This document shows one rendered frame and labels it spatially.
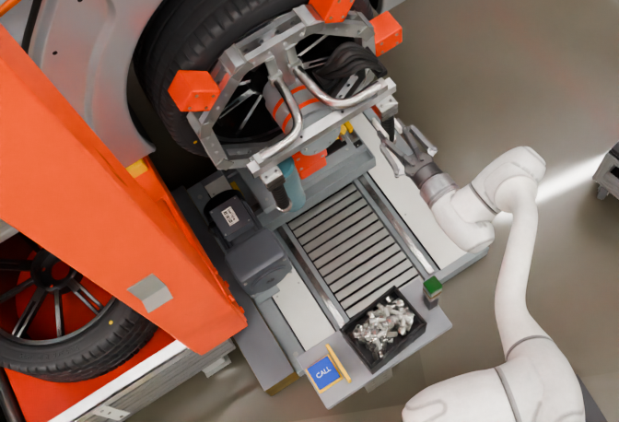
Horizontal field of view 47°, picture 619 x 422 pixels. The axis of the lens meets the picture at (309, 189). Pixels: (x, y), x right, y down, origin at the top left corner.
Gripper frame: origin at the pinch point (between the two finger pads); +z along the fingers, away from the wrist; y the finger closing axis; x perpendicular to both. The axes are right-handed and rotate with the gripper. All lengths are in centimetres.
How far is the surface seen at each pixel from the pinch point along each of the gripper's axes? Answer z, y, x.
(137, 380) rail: -8, -98, -44
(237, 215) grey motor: 19, -46, -40
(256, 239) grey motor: 10, -45, -42
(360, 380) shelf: -46, -41, -38
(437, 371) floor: -51, -17, -83
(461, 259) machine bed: -25, 12, -75
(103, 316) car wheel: 11, -96, -33
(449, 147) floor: 16, 37, -83
